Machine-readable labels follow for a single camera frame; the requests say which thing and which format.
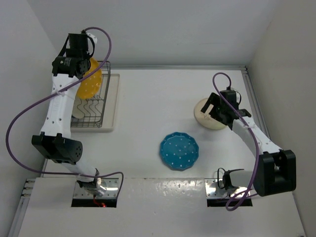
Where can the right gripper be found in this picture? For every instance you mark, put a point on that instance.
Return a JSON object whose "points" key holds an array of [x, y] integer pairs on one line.
{"points": [[213, 100]]}

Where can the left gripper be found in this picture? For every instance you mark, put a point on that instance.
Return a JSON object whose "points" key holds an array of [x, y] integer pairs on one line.
{"points": [[87, 54]]}

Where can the yellow dotted plate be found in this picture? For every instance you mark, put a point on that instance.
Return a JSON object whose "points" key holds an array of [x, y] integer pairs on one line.
{"points": [[89, 87]]}

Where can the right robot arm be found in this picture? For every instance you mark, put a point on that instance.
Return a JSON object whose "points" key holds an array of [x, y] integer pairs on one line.
{"points": [[276, 169]]}

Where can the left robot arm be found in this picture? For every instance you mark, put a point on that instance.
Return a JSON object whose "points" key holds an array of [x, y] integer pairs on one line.
{"points": [[54, 141]]}

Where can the cream green plate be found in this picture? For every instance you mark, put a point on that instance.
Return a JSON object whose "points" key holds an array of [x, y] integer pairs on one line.
{"points": [[205, 119]]}

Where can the teal dotted plate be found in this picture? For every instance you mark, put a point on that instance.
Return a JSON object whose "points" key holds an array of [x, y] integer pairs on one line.
{"points": [[179, 151]]}

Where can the cream drip tray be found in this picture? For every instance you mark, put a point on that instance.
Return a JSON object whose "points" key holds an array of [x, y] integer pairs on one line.
{"points": [[110, 109]]}

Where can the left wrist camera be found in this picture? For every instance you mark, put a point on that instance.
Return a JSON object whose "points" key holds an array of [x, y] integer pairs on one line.
{"points": [[90, 36]]}

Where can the wire dish rack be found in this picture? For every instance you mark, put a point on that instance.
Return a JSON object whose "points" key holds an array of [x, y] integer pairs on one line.
{"points": [[94, 108]]}

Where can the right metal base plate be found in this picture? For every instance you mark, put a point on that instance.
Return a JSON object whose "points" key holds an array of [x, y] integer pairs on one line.
{"points": [[214, 192]]}

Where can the metal base plate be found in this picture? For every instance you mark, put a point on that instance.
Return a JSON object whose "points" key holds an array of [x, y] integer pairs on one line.
{"points": [[214, 192], [105, 188]]}

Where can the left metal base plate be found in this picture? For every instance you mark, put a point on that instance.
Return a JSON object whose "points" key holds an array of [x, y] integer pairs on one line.
{"points": [[105, 188]]}

